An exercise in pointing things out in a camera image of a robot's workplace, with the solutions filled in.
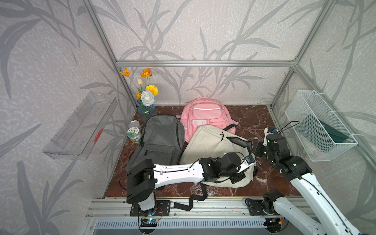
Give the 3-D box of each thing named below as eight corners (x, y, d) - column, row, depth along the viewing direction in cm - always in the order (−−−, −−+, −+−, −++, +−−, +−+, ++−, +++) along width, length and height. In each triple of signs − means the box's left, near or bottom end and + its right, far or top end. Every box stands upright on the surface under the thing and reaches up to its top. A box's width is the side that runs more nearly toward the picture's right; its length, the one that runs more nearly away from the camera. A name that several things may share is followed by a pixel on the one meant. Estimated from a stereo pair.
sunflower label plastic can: (129, 144, 97) (126, 139, 92) (130, 132, 103) (127, 127, 99) (141, 142, 98) (138, 137, 93) (141, 130, 104) (138, 125, 100)
